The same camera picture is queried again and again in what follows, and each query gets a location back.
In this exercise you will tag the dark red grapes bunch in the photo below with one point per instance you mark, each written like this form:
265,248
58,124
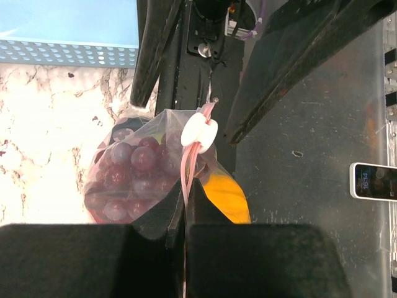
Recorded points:
128,178

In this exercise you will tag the yellow bell pepper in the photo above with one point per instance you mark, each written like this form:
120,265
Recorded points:
226,194

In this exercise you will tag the white smartphone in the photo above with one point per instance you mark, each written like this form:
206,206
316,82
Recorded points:
372,182

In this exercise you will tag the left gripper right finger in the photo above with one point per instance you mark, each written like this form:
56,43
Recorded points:
257,260

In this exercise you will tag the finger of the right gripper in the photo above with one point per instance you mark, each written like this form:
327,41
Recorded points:
157,20
298,37

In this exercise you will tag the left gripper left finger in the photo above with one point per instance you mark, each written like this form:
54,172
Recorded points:
144,258

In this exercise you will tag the round purple eggplant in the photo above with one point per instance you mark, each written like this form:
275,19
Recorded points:
127,126

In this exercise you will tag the light blue plastic basket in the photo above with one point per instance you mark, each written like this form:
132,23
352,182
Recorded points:
82,33

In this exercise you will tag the clear zip top bag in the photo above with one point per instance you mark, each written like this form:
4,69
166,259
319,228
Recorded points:
196,130

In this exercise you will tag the black mounting rail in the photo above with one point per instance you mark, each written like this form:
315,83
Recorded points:
185,80

